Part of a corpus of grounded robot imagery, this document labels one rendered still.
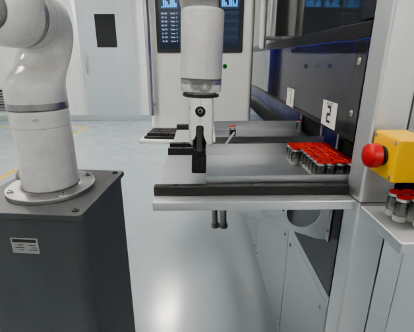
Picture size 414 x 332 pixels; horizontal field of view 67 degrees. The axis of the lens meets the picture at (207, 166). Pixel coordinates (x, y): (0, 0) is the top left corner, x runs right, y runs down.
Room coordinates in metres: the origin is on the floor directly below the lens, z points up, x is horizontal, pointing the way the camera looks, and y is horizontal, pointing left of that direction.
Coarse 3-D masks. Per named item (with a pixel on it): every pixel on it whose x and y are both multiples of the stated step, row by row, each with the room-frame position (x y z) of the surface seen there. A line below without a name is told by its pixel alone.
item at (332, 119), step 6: (324, 102) 0.77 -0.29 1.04; (330, 102) 0.74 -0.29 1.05; (324, 108) 0.77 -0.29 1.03; (336, 108) 0.70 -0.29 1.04; (324, 114) 0.76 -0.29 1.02; (330, 114) 0.73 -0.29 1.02; (336, 114) 0.70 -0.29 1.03; (324, 120) 0.76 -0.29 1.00; (330, 120) 0.72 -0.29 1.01; (330, 126) 0.72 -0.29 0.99
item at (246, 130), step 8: (216, 128) 1.20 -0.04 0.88; (224, 128) 1.20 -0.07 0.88; (240, 128) 1.20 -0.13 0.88; (248, 128) 1.20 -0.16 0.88; (256, 128) 1.20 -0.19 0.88; (264, 128) 1.20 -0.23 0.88; (272, 128) 1.21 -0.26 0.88; (280, 128) 1.21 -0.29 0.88; (288, 128) 1.21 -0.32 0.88; (216, 136) 0.95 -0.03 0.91; (224, 136) 0.95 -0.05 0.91; (240, 136) 0.95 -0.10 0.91; (248, 136) 0.95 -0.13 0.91; (256, 136) 0.95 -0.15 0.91; (264, 136) 0.95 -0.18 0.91; (272, 136) 0.95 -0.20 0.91; (280, 136) 0.95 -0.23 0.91; (288, 136) 0.95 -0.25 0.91; (296, 136) 0.95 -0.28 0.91; (304, 136) 0.95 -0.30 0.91; (312, 136) 0.95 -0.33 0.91; (320, 136) 0.95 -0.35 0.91
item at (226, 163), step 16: (208, 144) 0.86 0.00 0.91; (224, 144) 0.86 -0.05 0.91; (240, 144) 0.86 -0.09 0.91; (256, 144) 0.86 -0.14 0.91; (272, 144) 0.86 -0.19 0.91; (208, 160) 0.81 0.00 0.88; (224, 160) 0.81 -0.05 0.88; (240, 160) 0.81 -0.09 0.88; (256, 160) 0.81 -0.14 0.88; (272, 160) 0.81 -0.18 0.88; (208, 176) 0.60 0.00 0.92; (224, 176) 0.60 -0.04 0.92; (240, 176) 0.60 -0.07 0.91; (256, 176) 0.61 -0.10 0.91; (272, 176) 0.61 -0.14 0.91; (288, 176) 0.61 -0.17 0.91; (304, 176) 0.61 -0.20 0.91; (320, 176) 0.61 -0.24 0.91; (336, 176) 0.61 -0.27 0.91
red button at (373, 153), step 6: (372, 144) 0.49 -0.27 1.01; (378, 144) 0.49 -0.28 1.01; (366, 150) 0.49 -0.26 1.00; (372, 150) 0.48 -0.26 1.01; (378, 150) 0.47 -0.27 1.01; (366, 156) 0.48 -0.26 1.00; (372, 156) 0.47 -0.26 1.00; (378, 156) 0.47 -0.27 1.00; (366, 162) 0.48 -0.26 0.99; (372, 162) 0.47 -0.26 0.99; (378, 162) 0.47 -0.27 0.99
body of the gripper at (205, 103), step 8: (184, 96) 0.65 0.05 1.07; (192, 96) 0.63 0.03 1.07; (200, 96) 0.63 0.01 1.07; (208, 96) 0.63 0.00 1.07; (216, 96) 0.65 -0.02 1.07; (192, 104) 0.62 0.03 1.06; (200, 104) 0.62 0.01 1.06; (208, 104) 0.62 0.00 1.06; (192, 112) 0.62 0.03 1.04; (208, 112) 0.62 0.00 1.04; (192, 120) 0.62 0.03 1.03; (200, 120) 0.61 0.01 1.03; (208, 120) 0.62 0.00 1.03; (192, 128) 0.61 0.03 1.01; (208, 128) 0.61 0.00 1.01; (192, 136) 0.61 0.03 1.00; (208, 136) 0.61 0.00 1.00
